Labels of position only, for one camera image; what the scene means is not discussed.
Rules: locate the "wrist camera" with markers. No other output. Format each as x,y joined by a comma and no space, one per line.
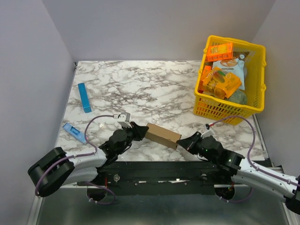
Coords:
207,133
123,119

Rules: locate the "small orange packet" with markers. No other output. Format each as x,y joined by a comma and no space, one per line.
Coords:
206,70

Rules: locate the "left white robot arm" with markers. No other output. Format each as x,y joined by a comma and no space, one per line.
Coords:
58,168

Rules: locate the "long blue box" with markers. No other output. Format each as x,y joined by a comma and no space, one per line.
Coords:
84,98

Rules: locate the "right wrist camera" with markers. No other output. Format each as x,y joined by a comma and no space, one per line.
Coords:
207,133

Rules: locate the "orange snack box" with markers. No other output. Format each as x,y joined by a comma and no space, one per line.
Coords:
220,52

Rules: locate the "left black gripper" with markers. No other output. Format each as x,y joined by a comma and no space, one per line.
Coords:
140,132

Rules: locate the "orange mango snack bag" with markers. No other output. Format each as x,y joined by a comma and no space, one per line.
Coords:
219,82

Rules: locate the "yellow plastic basket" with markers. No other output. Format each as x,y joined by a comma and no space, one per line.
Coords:
216,109

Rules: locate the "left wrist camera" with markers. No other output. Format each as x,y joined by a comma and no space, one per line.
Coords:
123,119

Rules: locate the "small blue box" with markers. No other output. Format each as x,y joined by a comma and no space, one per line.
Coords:
77,134

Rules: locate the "light blue snack bag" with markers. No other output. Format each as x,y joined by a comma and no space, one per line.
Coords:
235,66

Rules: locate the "brown cardboard box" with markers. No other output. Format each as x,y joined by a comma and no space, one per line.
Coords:
162,136

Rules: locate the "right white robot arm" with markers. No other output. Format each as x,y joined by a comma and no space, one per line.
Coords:
244,171

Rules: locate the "green textured pouch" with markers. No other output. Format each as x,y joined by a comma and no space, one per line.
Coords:
238,97

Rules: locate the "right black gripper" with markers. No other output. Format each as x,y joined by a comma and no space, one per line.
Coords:
193,142

